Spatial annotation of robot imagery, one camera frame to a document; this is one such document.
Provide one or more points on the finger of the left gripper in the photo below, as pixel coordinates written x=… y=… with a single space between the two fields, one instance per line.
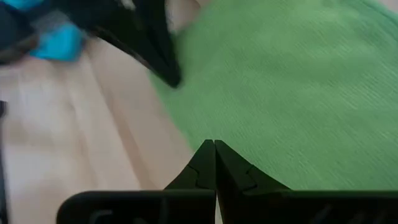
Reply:
x=155 y=46
x=133 y=51

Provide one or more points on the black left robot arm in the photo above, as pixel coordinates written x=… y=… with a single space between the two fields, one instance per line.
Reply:
x=15 y=31

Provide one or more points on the green microfiber towel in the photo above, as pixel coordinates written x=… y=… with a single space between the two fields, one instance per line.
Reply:
x=280 y=93

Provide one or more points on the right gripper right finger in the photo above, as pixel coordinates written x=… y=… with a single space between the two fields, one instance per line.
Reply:
x=236 y=171

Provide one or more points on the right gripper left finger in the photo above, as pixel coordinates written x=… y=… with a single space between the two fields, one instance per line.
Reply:
x=202 y=168

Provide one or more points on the blue microfiber towel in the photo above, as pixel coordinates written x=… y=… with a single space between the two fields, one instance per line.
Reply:
x=59 y=43

